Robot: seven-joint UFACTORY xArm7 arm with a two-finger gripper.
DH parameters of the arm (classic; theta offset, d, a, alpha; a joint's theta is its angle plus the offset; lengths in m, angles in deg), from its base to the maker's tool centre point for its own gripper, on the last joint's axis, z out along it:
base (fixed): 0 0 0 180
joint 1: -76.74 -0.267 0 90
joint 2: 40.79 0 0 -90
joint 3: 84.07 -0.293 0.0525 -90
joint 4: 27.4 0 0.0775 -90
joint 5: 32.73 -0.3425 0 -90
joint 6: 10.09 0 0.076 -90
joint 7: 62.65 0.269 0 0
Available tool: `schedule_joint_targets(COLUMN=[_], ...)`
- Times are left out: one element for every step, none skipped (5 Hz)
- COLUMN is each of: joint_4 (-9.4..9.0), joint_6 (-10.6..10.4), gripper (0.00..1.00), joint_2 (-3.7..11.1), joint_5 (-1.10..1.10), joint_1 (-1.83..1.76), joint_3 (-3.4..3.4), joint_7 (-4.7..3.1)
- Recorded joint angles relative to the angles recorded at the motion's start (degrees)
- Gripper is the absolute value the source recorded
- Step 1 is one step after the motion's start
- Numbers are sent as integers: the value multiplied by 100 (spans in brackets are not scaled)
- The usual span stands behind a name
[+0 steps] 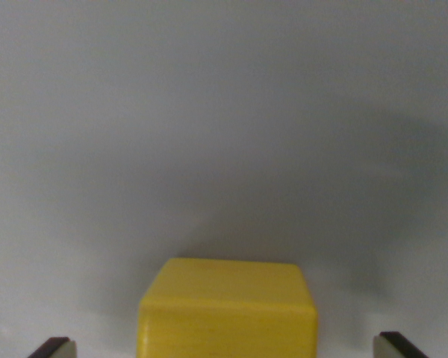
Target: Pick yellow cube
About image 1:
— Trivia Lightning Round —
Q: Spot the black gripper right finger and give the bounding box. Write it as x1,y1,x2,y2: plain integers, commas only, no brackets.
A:
373,330,431,358

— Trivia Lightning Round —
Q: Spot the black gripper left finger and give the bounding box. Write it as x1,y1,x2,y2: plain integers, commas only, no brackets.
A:
26,336,78,358

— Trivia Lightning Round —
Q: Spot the yellow wooden cube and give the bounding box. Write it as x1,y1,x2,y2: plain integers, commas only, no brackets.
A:
137,257,319,358

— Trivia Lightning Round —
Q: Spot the grey plastic bin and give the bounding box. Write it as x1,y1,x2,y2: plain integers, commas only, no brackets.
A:
0,0,448,358

